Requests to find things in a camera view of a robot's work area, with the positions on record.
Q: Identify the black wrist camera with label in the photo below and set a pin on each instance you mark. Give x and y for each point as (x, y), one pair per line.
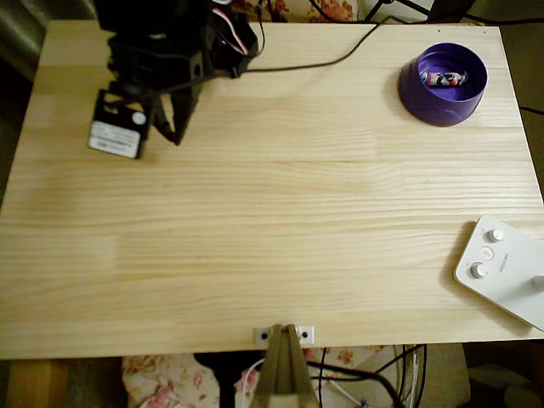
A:
(115, 136)

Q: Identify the floral cloth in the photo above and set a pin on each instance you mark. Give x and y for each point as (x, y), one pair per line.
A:
(340, 8)
(161, 382)

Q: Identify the purple plastic bowl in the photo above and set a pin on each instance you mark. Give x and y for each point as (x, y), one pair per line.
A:
(438, 110)

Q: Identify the white metal bracket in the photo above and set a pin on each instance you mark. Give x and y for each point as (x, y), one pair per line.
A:
(309, 330)

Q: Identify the candy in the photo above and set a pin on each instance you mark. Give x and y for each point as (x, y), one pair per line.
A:
(444, 79)

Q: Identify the olive fabric curtain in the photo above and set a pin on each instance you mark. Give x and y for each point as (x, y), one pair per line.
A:
(21, 34)

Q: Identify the black table leg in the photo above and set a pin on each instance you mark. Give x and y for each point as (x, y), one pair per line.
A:
(225, 382)

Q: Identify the white lamp base with knobs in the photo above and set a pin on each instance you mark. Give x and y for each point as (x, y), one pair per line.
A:
(506, 276)

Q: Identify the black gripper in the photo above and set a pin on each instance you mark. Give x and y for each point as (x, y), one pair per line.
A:
(184, 107)

